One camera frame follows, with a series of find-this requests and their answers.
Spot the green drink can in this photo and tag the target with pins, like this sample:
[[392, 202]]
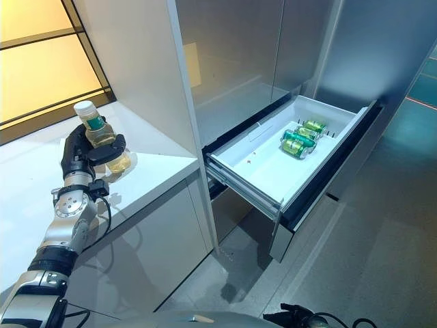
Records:
[[309, 134], [295, 147], [315, 126]]

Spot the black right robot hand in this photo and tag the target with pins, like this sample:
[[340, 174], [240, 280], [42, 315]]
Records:
[[293, 317]]

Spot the stainless steel fridge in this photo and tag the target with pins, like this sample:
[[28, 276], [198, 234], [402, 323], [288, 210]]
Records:
[[252, 51]]

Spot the white fridge drawer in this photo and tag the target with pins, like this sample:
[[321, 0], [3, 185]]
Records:
[[269, 160]]

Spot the grey robot torso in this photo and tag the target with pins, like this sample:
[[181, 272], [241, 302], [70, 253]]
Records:
[[211, 319]]

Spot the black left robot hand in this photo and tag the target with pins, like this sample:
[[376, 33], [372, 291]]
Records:
[[75, 157]]

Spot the yellow drink bottle white cap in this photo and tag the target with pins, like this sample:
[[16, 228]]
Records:
[[97, 135]]

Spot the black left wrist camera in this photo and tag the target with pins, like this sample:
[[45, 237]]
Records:
[[99, 189]]

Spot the yellow lit window panel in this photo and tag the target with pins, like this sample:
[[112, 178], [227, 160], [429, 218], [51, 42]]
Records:
[[41, 68]]

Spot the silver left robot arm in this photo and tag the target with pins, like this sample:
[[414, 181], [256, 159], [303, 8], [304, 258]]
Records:
[[65, 212]]

